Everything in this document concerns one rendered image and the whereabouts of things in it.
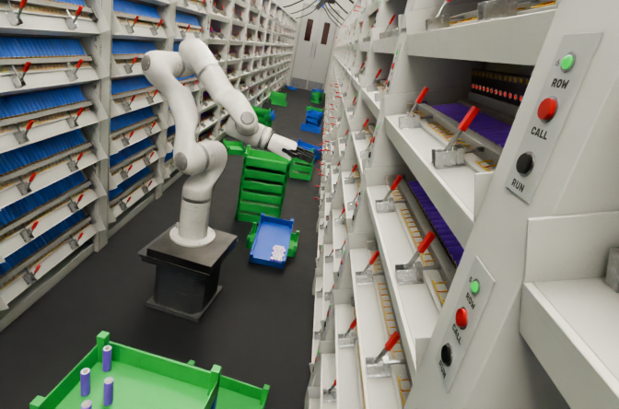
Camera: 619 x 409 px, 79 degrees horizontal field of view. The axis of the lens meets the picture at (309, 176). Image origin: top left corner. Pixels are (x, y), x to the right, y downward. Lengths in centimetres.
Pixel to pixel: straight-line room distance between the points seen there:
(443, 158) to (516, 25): 20
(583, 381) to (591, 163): 13
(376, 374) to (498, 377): 39
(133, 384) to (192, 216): 75
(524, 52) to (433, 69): 56
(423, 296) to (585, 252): 32
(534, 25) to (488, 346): 28
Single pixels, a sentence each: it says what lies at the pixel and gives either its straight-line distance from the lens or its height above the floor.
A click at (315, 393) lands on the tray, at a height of 14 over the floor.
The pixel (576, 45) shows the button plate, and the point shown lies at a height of 124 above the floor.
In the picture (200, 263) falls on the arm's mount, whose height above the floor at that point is 33.
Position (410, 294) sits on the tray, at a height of 89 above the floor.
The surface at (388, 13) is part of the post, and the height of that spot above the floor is 138.
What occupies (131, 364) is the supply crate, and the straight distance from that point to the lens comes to 109.
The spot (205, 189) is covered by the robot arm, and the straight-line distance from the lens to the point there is 158.
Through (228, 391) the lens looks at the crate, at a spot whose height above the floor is 0.
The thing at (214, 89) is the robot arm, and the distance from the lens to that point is 143.
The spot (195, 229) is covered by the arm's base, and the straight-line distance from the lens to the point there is 165.
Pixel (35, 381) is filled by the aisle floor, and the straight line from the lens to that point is 167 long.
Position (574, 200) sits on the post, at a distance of 31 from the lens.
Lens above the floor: 120
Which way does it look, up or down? 19 degrees down
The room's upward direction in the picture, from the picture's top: 12 degrees clockwise
